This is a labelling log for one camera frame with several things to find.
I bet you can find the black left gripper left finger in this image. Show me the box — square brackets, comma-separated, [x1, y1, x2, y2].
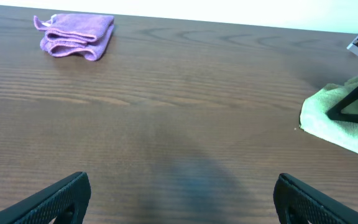
[0, 172, 91, 224]

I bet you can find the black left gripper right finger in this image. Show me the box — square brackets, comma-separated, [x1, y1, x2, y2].
[273, 173, 358, 224]

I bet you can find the green microfibre cloth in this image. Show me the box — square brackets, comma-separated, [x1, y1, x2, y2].
[300, 76, 358, 153]

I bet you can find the folded purple cloth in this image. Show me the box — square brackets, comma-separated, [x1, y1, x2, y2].
[34, 14, 114, 61]

